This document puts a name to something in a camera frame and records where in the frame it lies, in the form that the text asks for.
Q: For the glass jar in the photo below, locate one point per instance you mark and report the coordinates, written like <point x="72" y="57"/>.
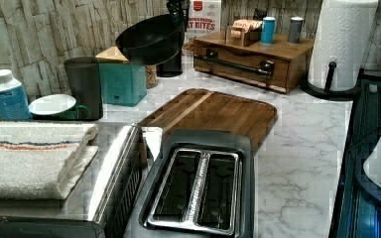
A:
<point x="151" y="76"/>

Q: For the teal shaker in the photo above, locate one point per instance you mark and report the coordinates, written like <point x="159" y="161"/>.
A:
<point x="268" y="29"/>

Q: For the wooden cutting board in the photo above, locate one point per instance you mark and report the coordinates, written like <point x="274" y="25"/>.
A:
<point x="203" y="109"/>

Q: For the grey shaker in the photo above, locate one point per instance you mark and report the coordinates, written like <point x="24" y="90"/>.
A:
<point x="294" y="35"/>

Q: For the wooden drawer box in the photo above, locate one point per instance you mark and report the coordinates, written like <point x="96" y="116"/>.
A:
<point x="279" y="66"/>

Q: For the black two-slot toaster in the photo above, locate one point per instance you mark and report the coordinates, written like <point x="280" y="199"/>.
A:
<point x="200" y="186"/>

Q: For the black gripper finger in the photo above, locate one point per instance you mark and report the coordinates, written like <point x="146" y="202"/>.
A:
<point x="179" y="11"/>

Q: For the black utensil holder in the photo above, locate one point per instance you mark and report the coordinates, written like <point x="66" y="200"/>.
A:
<point x="170" y="68"/>

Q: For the cereal box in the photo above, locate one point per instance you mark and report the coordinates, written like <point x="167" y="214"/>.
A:
<point x="204" y="18"/>

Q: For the black bowl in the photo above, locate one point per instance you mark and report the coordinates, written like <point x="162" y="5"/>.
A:
<point x="151" y="41"/>

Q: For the dark grey cup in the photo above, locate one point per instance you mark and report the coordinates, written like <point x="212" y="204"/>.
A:
<point x="84" y="83"/>

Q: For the blue white bottle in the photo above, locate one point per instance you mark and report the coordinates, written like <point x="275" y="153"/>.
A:
<point x="13" y="98"/>

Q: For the teal canister with wooden lid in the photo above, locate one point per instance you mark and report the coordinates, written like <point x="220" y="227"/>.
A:
<point x="122" y="82"/>

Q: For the black paper towel holder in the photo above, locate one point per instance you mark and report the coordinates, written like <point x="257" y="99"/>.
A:
<point x="326" y="93"/>

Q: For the folded white towel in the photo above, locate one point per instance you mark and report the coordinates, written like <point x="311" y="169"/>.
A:
<point x="43" y="160"/>

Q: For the green mug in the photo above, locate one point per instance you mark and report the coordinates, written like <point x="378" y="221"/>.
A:
<point x="58" y="107"/>

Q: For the paper towel roll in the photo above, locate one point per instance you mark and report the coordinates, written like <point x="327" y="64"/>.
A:
<point x="343" y="30"/>

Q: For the wooden tea bag holder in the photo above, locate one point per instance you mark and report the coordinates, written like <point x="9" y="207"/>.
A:
<point x="244" y="32"/>

